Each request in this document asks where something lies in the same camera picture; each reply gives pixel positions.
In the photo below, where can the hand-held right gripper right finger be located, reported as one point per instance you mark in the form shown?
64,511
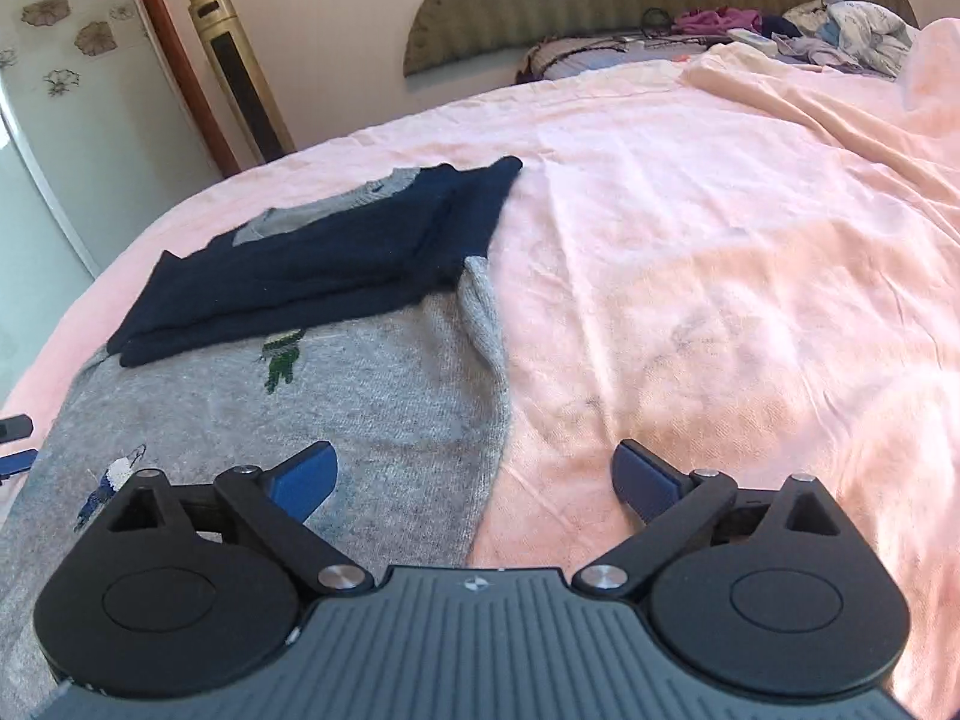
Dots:
646,486

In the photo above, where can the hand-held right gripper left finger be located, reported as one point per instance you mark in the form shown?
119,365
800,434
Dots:
304,481

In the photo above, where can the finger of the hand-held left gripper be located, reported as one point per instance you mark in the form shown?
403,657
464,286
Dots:
13,429
15,465

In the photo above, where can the grey and navy sweater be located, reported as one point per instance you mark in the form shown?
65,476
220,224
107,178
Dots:
375,390

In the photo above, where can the white and blue clothes pile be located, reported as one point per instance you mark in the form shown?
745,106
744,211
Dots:
855,30

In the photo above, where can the pink bed sheet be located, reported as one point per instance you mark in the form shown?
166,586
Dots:
712,277

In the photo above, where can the white floral wardrobe door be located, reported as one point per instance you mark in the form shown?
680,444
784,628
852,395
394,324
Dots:
75,105

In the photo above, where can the gold tower air conditioner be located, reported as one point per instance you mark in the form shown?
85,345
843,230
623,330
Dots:
240,82

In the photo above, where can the patterned pillow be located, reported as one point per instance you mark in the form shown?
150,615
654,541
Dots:
592,56

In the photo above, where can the purple garment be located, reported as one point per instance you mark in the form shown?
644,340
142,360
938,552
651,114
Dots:
712,20

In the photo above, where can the wooden door frame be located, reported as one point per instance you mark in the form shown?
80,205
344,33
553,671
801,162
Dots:
180,60

